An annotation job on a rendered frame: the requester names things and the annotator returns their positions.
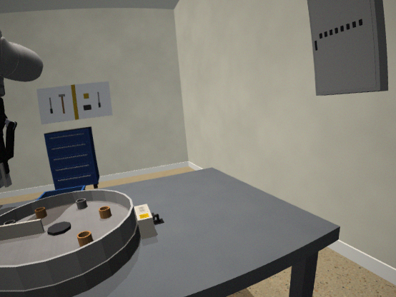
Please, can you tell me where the blue open tray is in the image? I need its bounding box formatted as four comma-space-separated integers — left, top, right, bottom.
36, 185, 86, 201

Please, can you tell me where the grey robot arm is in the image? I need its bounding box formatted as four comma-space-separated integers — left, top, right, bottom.
0, 29, 43, 97

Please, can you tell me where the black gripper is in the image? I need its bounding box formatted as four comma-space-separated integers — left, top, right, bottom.
0, 97, 17, 188

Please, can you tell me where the bronze bushing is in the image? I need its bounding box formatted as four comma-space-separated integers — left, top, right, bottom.
99, 206, 112, 219
35, 207, 47, 219
77, 231, 93, 247

